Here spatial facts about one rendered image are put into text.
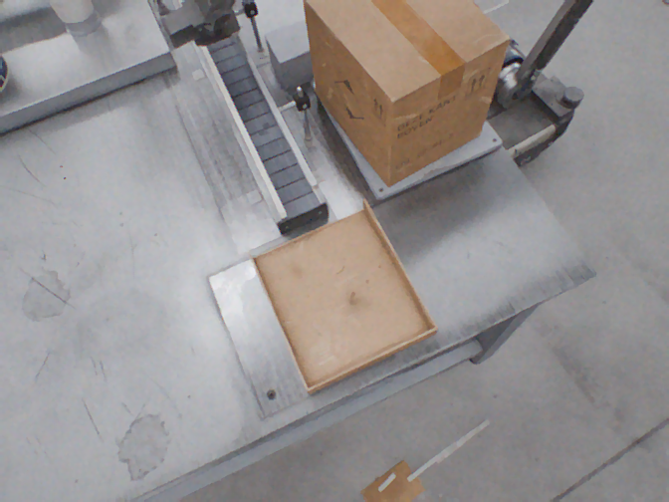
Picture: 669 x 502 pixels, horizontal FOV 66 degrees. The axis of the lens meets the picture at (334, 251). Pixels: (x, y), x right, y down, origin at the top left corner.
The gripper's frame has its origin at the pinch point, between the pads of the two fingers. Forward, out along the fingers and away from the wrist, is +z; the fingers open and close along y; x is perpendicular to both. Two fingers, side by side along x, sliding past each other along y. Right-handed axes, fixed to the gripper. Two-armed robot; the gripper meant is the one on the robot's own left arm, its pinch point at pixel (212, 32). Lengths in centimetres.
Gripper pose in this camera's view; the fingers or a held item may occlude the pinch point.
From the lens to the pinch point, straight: 130.9
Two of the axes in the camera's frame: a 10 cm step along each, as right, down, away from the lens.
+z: -2.3, -1.9, 9.6
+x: 3.6, 8.9, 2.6
